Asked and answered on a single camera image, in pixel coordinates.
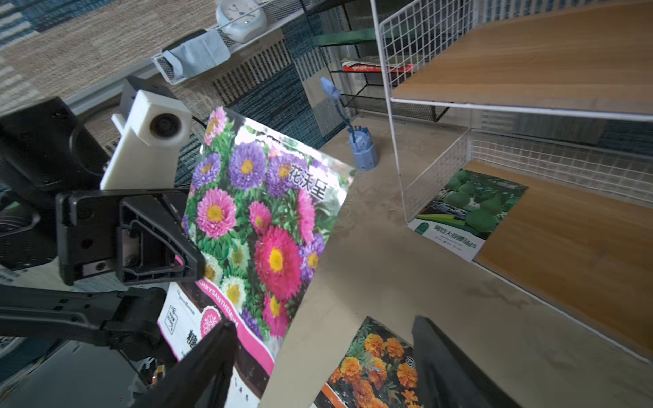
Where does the white wire three-tier shelf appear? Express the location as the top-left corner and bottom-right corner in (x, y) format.
(374, 1), (652, 360)

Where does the white round clock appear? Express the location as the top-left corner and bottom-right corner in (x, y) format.
(216, 0), (268, 44)

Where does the green gourd seed bag bottom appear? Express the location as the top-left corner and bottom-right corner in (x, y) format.
(408, 169), (528, 262)

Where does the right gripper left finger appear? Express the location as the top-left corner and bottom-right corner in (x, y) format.
(133, 321), (238, 407)

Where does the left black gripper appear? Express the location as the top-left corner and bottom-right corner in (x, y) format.
(1, 190), (206, 362)

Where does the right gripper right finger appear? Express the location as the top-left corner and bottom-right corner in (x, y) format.
(412, 316), (518, 407)

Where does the orange marigold seed bag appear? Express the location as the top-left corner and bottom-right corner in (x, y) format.
(311, 316), (423, 407)

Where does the pink flower seed bag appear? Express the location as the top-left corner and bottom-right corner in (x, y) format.
(158, 106), (355, 407)

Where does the light blue cloth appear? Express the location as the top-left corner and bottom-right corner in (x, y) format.
(162, 30), (231, 83)

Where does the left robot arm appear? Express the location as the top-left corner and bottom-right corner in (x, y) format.
(1, 91), (205, 363)

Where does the green and red book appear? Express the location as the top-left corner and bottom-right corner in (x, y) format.
(341, 59), (414, 73)

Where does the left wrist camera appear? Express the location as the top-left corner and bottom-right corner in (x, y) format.
(100, 76), (193, 190)

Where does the green plastic case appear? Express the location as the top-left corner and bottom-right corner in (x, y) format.
(313, 28), (376, 47)

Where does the black mesh document tray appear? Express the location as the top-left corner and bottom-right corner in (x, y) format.
(299, 1), (448, 122)

